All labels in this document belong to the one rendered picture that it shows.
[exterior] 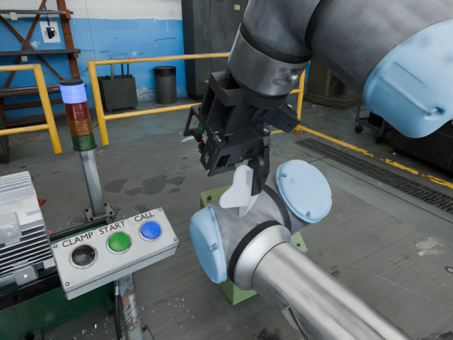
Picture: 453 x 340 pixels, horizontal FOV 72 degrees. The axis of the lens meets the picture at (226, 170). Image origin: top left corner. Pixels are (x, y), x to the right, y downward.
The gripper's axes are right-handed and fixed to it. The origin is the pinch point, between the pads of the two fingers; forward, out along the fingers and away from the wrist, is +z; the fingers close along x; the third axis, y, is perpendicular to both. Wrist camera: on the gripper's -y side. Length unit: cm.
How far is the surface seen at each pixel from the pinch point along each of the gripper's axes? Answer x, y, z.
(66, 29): -434, -72, 244
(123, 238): 0.4, 15.6, 7.4
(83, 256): 0.8, 21.4, 7.3
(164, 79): -371, -204, 298
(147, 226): -0.1, 11.6, 7.4
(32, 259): -8.0, 27.9, 21.9
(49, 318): -1.3, 28.6, 36.3
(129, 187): -42, -5, 64
